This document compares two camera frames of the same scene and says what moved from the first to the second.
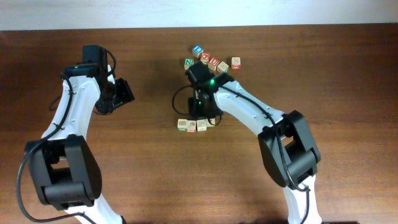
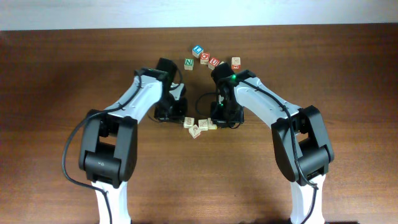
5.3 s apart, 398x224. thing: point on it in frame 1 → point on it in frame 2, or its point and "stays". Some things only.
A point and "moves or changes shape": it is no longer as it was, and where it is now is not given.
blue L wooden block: (197, 50) stays
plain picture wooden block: (201, 125) stays
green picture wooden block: (182, 124) moves or changes shape
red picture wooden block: (191, 126) → (194, 130)
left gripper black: (125, 96) → (174, 116)
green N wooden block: (188, 63) stays
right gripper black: (194, 112) → (218, 120)
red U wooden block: (213, 63) stays
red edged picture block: (236, 63) stays
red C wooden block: (204, 57) stays
